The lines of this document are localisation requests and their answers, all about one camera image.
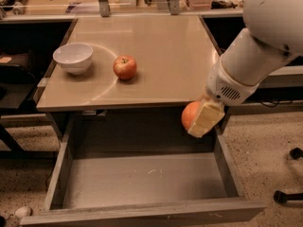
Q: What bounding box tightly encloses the black chair caster lower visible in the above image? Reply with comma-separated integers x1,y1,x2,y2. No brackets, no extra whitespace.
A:
273,190,303,204

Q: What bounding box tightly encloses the black chair caster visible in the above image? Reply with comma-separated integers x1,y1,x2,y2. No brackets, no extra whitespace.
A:
273,190,303,204
290,148,303,160

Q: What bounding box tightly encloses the black chair caster upper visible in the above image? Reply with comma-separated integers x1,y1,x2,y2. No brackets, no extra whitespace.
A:
290,148,303,160

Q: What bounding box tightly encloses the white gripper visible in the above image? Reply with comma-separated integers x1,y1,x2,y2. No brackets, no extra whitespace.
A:
187,59,258,138

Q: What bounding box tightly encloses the white ceramic bowl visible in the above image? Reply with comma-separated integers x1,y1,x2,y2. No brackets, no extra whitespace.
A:
53,43,93,75

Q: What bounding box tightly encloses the orange fruit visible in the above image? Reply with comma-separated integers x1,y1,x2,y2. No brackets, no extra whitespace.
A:
181,101,200,130

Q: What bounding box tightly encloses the black device on shelf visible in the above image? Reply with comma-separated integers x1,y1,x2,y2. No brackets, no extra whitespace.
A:
0,0,27,11

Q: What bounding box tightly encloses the red apple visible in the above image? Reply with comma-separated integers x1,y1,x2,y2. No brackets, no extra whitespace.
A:
113,55,137,80

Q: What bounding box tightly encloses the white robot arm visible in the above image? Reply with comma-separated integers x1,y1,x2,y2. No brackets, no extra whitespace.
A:
187,0,303,138

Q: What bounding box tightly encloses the open grey top drawer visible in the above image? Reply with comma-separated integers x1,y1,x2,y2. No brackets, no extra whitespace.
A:
21,113,264,227

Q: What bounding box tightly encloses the grey metal side rail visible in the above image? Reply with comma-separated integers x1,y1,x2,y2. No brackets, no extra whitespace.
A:
259,65,303,89

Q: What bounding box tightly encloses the white round object on floor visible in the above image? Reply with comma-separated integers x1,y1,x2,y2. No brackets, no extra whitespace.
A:
14,206,32,218

